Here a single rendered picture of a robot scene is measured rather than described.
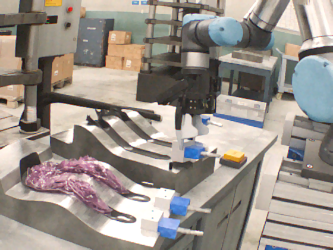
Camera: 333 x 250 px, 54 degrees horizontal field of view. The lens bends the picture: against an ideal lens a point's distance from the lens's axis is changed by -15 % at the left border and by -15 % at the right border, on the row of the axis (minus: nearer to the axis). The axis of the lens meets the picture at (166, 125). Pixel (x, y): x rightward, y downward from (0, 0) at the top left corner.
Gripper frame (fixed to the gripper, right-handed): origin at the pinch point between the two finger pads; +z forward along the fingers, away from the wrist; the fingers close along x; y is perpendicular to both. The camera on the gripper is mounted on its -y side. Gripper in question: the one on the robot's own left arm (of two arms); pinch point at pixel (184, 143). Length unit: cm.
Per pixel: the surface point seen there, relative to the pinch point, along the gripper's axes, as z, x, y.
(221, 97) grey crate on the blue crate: -3, 337, -129
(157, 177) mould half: 8.7, -6.1, -4.2
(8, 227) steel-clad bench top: 18, -46, -21
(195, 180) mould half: 11.4, 6.7, 0.7
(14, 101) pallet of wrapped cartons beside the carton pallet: 9, 186, -350
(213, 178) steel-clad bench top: 12.7, 16.6, 2.1
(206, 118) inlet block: -4.7, 27.3, -6.4
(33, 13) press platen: -43, -5, -66
